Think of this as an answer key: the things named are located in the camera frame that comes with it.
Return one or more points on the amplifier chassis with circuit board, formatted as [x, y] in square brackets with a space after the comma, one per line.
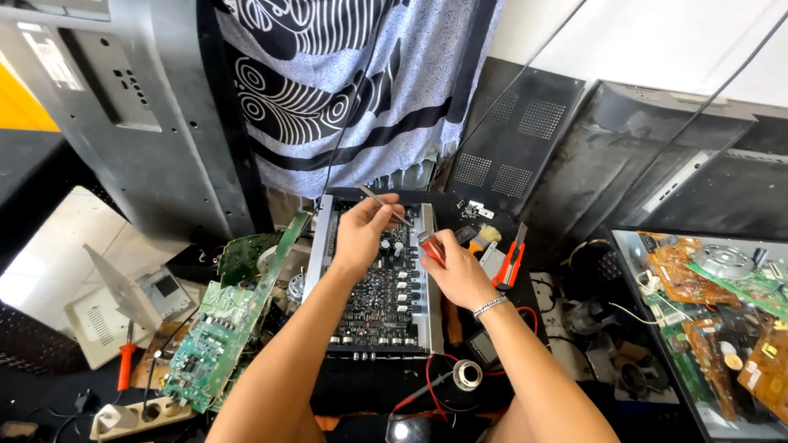
[385, 301]

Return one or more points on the small metal bracket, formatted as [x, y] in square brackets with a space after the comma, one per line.
[479, 210]

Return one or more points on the grey television back panel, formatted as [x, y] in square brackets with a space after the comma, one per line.
[123, 111]

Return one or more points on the blue patterned cloth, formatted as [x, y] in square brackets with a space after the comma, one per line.
[369, 92]

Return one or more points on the long green circuit board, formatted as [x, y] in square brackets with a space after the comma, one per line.
[228, 332]

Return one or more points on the person's left hand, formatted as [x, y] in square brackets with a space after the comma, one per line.
[357, 237]

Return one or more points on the metal tweezers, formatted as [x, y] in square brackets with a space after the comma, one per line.
[369, 194]

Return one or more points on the orange utility knife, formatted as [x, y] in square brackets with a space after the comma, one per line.
[510, 264]

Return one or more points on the small paint brush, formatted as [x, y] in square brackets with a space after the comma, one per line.
[486, 237]

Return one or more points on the dark green circuit board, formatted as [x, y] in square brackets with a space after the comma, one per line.
[246, 255]

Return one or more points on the heap of black speaker parts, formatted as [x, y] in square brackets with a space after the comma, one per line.
[609, 326]

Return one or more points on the black perforated metal cover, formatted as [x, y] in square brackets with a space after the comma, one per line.
[517, 135]

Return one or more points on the black multimeter probe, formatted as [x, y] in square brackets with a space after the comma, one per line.
[425, 389]

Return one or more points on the red multimeter lead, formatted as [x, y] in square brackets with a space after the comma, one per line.
[431, 387]

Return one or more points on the person's right hand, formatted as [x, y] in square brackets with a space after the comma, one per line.
[462, 274]

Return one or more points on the small silver motor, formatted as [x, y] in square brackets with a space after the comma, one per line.
[296, 288]

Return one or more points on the black panel with grey strip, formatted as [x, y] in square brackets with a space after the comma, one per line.
[726, 184]

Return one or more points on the tray of circuit boards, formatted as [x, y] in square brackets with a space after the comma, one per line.
[720, 320]

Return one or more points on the white device housing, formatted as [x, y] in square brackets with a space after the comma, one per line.
[104, 323]

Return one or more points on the black multimeter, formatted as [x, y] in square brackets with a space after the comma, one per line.
[483, 347]

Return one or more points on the black television back shell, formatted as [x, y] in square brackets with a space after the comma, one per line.
[615, 160]

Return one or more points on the beige power strip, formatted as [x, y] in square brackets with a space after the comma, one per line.
[141, 418]

